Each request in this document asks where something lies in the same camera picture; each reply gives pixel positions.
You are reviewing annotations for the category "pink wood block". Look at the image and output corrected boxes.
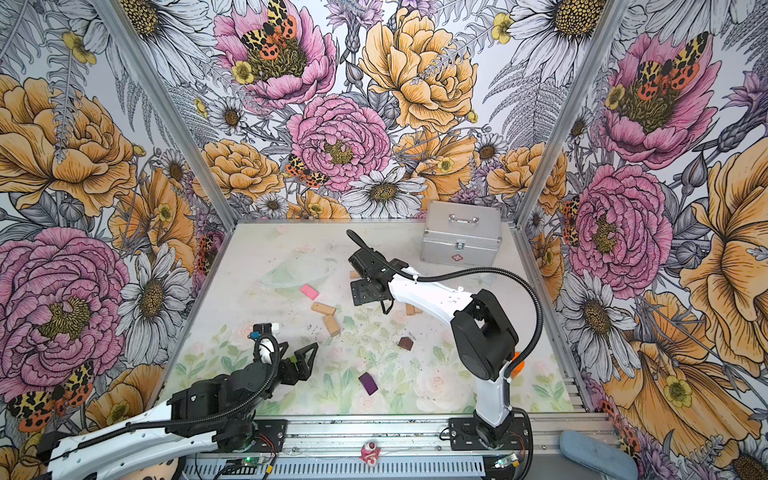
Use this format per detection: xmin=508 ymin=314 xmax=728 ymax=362
xmin=300 ymin=284 xmax=320 ymax=301

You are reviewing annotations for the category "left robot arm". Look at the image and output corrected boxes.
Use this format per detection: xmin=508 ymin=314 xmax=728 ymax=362
xmin=37 ymin=334 xmax=319 ymax=479

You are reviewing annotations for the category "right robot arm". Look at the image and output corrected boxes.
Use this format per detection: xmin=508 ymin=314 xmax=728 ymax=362
xmin=350 ymin=272 xmax=523 ymax=449

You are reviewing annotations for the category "natural wood block with hole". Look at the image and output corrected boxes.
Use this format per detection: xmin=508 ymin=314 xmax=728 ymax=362
xmin=311 ymin=302 xmax=336 ymax=316

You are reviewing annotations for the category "dark brown wood block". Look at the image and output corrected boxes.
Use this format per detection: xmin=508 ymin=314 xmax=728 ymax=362
xmin=398 ymin=336 xmax=414 ymax=351

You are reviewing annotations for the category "purple wood block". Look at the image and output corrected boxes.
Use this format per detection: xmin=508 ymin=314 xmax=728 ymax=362
xmin=358 ymin=372 xmax=378 ymax=396

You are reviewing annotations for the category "silver metal first-aid case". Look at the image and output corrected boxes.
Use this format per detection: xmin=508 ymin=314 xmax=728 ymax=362
xmin=421 ymin=201 xmax=502 ymax=268

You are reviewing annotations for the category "small pink red toy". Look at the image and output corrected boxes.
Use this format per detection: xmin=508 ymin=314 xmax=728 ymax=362
xmin=360 ymin=441 xmax=381 ymax=466

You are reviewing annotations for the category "orange plastic bottle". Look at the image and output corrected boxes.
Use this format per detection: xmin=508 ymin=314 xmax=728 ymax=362
xmin=509 ymin=352 xmax=525 ymax=379

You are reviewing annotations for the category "grey blue cushion pad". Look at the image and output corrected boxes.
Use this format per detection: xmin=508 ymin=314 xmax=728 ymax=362
xmin=559 ymin=430 xmax=639 ymax=480

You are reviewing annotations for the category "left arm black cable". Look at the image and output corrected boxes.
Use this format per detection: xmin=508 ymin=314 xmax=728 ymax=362
xmin=71 ymin=332 xmax=283 ymax=451

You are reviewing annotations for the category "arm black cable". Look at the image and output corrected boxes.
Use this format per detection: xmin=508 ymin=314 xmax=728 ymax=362
xmin=346 ymin=229 xmax=544 ymax=379
xmin=71 ymin=332 xmax=283 ymax=451

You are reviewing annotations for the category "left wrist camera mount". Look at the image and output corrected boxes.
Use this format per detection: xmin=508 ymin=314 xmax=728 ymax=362
xmin=249 ymin=323 xmax=280 ymax=342

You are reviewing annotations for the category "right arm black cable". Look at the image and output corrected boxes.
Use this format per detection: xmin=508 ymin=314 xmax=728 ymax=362
xmin=346 ymin=229 xmax=544 ymax=379

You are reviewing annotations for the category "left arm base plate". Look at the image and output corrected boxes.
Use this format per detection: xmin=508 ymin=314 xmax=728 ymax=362
xmin=235 ymin=419 xmax=288 ymax=455

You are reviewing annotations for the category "aluminium front rail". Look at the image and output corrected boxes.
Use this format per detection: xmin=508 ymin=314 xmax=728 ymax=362
xmin=119 ymin=413 xmax=607 ymax=480

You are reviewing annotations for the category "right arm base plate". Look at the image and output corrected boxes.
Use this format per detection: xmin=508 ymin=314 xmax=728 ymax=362
xmin=447 ymin=412 xmax=532 ymax=452

